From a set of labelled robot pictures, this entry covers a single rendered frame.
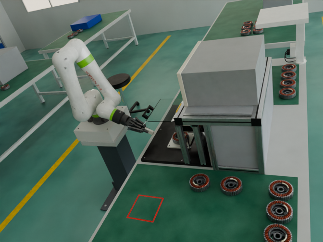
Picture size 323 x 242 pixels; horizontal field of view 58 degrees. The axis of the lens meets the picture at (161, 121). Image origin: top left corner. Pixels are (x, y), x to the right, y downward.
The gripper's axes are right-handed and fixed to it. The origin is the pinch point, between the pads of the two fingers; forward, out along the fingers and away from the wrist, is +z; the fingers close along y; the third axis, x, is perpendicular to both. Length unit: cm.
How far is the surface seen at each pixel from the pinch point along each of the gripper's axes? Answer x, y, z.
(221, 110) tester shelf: 50, 13, 36
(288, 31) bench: 31, -187, 73
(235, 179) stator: 25, 30, 58
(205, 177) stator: 17, 30, 44
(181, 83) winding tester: 54, 10, 12
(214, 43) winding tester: 63, -26, 17
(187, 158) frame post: 12.5, 19.4, 30.7
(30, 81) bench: -118, -106, -192
